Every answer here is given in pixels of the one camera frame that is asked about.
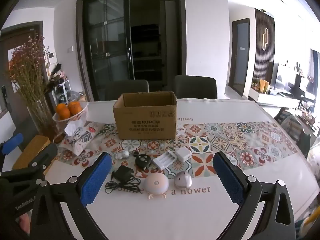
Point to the dark slatted wall panel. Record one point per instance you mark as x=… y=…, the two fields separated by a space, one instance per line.
x=262 y=55

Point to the white robot figurine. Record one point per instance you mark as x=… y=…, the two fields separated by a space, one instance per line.
x=122 y=155

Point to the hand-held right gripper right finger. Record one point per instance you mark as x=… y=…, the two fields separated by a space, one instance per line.
x=227 y=180

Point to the dark interior door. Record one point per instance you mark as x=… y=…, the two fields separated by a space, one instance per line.
x=241 y=55

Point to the dark framed glass door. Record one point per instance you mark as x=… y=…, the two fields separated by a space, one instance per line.
x=112 y=42

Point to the brown cardboard box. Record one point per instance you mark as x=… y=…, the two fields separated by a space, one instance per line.
x=145 y=125

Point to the yellow flat box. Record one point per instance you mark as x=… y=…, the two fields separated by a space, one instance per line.
x=31 y=151

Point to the pink round night light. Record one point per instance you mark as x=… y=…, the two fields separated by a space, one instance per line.
x=156 y=185

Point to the silver round device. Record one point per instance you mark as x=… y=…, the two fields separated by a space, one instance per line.
x=183 y=180

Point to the white slatted fruit basket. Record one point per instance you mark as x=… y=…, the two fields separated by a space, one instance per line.
x=72 y=120

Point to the white cube shelf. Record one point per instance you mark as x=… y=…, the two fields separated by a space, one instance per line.
x=62 y=92

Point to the black round device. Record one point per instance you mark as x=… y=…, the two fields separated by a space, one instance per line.
x=143 y=160

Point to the white tv cabinet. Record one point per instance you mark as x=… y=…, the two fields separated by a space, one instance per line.
x=272 y=98

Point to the dried flower bunch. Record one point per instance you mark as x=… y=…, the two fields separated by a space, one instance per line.
x=27 y=72

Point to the pile of oranges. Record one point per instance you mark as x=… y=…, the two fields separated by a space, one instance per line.
x=67 y=110

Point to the white square adapter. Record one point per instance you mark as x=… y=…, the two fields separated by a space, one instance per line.
x=183 y=154

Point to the small brown bowl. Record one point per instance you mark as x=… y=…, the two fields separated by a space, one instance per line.
x=59 y=138

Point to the brown wooden door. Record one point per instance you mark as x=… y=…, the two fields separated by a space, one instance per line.
x=17 y=55

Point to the striped side chair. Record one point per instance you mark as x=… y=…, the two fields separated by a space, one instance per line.
x=291 y=126

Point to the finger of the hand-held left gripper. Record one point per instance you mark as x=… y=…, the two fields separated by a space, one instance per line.
x=11 y=143
x=45 y=152

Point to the white battery charger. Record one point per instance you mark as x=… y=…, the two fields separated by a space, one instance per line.
x=163 y=162

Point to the clear glass vase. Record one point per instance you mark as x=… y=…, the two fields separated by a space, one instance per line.
x=42 y=120

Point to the white light switch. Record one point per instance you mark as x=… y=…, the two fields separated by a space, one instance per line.
x=70 y=49

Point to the dark dining chair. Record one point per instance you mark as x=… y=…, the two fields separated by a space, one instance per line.
x=126 y=90
x=195 y=86

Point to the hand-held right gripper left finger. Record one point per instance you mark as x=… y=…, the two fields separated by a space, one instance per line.
x=96 y=180

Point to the floral tissue pack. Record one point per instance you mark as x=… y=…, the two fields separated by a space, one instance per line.
x=82 y=135

